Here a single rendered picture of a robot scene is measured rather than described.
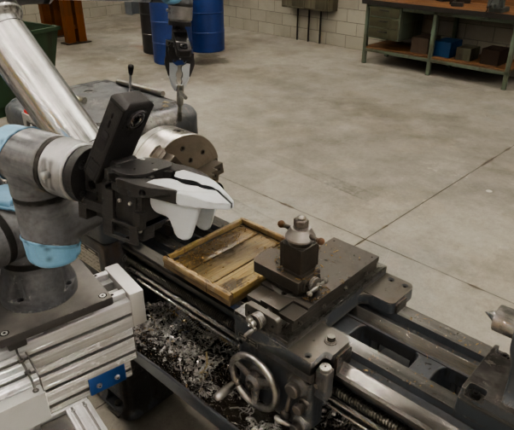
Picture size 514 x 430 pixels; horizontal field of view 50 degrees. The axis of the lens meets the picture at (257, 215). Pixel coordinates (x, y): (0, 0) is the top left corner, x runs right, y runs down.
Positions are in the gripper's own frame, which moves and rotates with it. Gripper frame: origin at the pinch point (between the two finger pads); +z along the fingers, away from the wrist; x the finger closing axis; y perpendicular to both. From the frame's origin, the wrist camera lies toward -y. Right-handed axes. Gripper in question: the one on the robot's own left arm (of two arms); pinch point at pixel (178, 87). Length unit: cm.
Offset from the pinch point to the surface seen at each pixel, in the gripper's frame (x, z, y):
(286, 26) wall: -315, 29, 792
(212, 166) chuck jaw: -11.2, 24.6, -5.7
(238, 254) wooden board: -17, 48, -25
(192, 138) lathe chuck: -4.0, 14.9, -6.3
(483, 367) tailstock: -57, 43, -94
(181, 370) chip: 2, 83, -36
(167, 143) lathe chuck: 4.6, 15.3, -11.2
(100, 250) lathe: 25, 56, -1
